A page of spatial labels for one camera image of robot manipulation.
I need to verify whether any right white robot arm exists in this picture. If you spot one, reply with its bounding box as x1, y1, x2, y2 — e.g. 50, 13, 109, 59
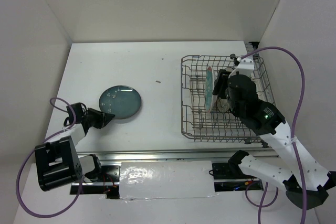
213, 69, 335, 209

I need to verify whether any aluminium mounting rail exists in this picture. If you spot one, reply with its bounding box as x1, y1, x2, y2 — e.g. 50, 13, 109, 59
59, 41, 281, 196

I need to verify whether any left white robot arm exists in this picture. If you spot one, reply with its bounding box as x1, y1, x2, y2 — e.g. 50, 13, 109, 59
34, 103, 115, 191

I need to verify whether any red teal floral plate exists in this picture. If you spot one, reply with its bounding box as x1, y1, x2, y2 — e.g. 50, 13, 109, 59
204, 66, 217, 113

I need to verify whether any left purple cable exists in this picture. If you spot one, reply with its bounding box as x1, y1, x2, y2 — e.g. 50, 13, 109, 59
15, 97, 86, 219

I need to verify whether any dark teal plate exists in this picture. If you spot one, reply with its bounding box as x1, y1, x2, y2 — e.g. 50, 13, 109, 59
99, 85, 142, 120

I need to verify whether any grey wire dish rack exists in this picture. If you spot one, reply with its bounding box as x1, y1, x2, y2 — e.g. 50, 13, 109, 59
180, 54, 263, 144

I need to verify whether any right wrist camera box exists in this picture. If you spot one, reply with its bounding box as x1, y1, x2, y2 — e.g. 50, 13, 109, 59
229, 57, 254, 78

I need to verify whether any patterned plate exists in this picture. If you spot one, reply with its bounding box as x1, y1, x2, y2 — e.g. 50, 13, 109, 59
215, 68, 234, 113

